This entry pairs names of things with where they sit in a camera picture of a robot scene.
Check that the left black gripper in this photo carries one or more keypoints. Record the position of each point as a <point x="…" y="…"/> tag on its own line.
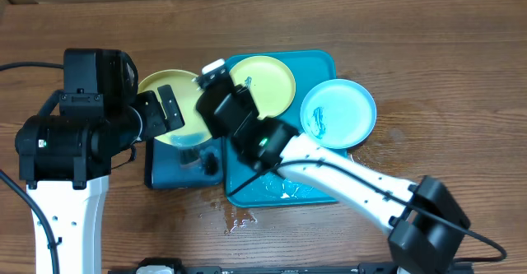
<point x="150" y="103"/>

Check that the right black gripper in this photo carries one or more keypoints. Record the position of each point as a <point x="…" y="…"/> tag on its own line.
<point x="244" y="88"/>

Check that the dark green sponge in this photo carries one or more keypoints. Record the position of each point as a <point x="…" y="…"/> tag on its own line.
<point x="188" y="156"/>

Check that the yellow-green plate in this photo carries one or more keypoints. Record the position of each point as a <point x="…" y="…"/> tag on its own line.
<point x="186" y="94"/>
<point x="270" y="81"/>

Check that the light blue plate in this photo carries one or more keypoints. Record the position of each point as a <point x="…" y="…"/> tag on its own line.
<point x="338" y="114"/>

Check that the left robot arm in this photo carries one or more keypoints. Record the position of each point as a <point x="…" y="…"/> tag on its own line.
<point x="66" y="150"/>

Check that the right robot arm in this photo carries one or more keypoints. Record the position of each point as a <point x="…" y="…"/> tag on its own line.
<point x="424" y="224"/>

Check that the small dark blue tray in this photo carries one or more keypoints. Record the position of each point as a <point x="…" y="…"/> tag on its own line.
<point x="163" y="170"/>

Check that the large teal serving tray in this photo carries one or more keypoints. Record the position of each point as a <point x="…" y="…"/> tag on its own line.
<point x="309" y="67"/>

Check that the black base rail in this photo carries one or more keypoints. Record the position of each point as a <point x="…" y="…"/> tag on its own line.
<point x="175" y="265"/>

